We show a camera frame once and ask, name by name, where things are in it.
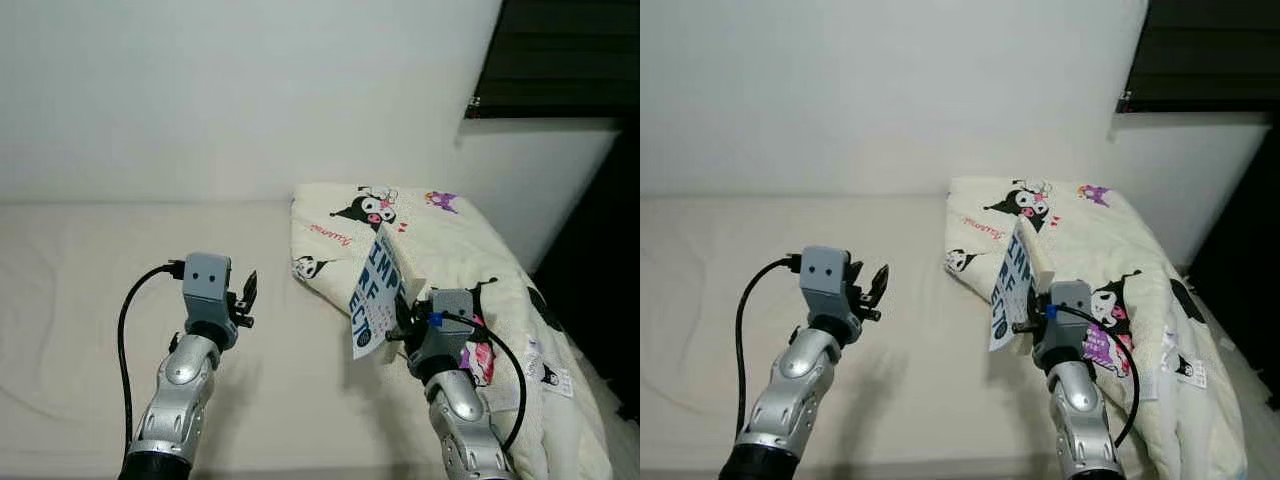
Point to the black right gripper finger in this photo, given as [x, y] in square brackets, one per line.
[406, 305]

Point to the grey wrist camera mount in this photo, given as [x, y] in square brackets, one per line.
[452, 320]
[208, 280]
[1068, 310]
[828, 275]

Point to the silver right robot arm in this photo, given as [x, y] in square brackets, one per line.
[460, 410]
[1075, 410]

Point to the bed with beige sheet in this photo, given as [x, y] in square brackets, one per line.
[720, 250]
[100, 260]

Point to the black window blind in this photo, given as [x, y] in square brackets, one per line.
[560, 50]
[1210, 50]

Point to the white book with blue letters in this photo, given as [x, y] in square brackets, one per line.
[1010, 285]
[375, 290]

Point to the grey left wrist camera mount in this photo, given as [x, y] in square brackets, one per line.
[828, 275]
[208, 280]

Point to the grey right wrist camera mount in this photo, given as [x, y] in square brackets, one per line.
[1068, 310]
[452, 320]

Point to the cream cartoon print quilt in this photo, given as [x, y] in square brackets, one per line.
[1130, 240]
[440, 240]

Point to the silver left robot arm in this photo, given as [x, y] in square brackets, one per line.
[180, 390]
[795, 385]

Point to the black cabinet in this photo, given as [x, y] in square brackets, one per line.
[1245, 270]
[600, 280]

